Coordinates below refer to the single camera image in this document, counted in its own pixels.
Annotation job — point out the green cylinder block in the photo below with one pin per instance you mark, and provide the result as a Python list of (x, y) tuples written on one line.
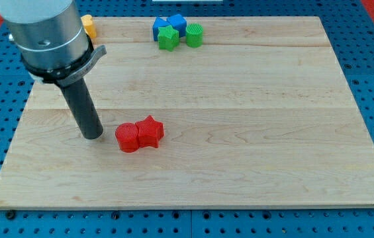
[(194, 35)]

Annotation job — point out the red star block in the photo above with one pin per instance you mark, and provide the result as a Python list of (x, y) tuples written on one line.
[(150, 132)]

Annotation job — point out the green star block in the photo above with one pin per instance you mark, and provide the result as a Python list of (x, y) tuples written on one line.
[(168, 38)]

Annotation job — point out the light wooden board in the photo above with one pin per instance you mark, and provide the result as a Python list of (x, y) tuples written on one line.
[(259, 117)]

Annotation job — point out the blue cube block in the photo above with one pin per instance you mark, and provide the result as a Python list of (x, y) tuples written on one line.
[(179, 23)]

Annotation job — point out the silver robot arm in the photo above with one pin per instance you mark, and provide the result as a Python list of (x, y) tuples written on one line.
[(55, 49)]

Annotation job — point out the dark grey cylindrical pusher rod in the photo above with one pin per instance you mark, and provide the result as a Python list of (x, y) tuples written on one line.
[(83, 110)]

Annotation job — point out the red cylinder block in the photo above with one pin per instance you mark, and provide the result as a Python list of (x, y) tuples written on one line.
[(127, 137)]

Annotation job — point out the black flange clamp ring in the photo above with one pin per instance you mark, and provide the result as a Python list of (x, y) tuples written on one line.
[(65, 76)]

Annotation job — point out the yellow block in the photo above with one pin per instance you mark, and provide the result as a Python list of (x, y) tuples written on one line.
[(89, 26)]

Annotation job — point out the blue pentagon block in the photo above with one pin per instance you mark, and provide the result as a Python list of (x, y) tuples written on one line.
[(158, 23)]

